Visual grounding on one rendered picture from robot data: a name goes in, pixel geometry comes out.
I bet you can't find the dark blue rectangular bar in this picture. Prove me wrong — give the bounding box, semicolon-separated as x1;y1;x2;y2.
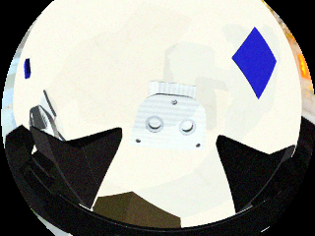
24;58;32;80

